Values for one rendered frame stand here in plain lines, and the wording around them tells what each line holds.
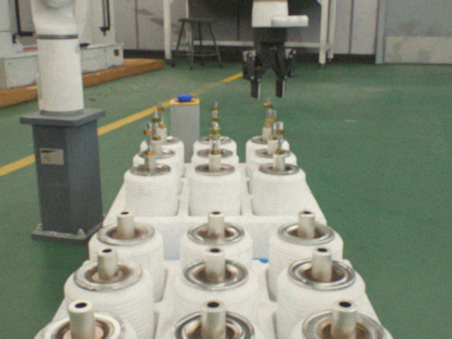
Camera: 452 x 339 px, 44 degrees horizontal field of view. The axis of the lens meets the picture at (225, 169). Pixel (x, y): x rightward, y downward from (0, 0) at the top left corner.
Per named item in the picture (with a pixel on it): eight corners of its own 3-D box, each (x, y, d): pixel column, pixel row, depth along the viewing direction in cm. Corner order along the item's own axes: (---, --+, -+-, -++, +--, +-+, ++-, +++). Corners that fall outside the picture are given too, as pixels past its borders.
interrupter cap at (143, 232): (90, 248, 70) (90, 243, 70) (103, 226, 78) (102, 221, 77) (151, 248, 70) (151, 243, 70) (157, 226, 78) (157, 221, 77)
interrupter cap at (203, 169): (187, 175, 101) (187, 171, 101) (203, 164, 108) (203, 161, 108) (227, 179, 99) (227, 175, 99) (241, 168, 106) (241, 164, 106)
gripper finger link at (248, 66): (244, 50, 119) (249, 77, 121) (237, 53, 118) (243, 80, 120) (252, 51, 117) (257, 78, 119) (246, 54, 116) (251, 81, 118)
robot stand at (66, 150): (30, 239, 137) (18, 116, 128) (63, 218, 150) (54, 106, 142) (84, 246, 133) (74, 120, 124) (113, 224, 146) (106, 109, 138)
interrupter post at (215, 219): (206, 240, 73) (206, 216, 72) (207, 233, 75) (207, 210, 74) (225, 240, 73) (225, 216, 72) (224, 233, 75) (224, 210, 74)
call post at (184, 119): (172, 224, 146) (169, 104, 138) (174, 214, 153) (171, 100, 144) (200, 223, 146) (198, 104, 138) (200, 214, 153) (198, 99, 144)
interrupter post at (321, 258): (311, 282, 62) (313, 254, 61) (308, 272, 64) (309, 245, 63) (333, 282, 62) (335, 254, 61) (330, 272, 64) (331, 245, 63)
